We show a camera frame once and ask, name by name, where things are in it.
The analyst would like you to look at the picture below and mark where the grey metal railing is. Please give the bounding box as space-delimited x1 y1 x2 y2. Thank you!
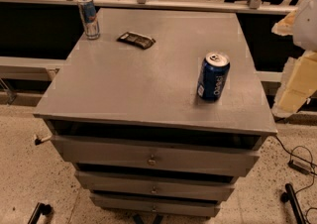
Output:
0 0 297 15

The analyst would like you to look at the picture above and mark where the black left base leg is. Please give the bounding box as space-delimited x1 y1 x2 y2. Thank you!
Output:
28 202 53 224

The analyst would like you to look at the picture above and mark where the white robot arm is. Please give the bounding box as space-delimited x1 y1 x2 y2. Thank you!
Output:
293 0 317 52

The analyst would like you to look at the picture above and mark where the black base leg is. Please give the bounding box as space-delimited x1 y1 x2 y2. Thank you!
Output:
28 202 53 224
280 183 305 224

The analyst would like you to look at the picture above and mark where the grey drawer cabinet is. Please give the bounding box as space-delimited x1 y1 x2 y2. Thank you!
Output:
35 9 276 208

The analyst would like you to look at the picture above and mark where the grey drawer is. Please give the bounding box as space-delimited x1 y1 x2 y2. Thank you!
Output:
52 136 260 176
90 193 220 217
75 170 234 201

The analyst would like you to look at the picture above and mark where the black cable on floor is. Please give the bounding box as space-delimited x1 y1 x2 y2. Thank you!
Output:
272 134 317 224

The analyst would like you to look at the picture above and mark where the blue pepsi can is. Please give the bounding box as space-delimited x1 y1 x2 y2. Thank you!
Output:
197 52 230 101

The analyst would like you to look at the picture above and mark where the top grey drawer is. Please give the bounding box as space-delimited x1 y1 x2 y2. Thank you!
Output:
52 136 260 176

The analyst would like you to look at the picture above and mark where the black power adapter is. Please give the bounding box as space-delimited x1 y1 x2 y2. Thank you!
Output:
288 160 311 175

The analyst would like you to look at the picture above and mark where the bottom grey drawer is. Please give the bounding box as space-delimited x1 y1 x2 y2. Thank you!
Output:
90 193 220 217

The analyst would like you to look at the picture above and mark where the middle grey drawer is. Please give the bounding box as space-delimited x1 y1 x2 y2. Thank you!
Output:
75 170 234 201

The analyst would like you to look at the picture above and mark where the dark snack packet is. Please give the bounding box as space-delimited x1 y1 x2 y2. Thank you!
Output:
117 32 156 50

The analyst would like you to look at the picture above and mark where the tall silver blue can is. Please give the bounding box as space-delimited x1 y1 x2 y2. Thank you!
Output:
77 0 100 40

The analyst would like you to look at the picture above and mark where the black right base leg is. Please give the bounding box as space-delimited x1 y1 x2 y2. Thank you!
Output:
280 183 305 224

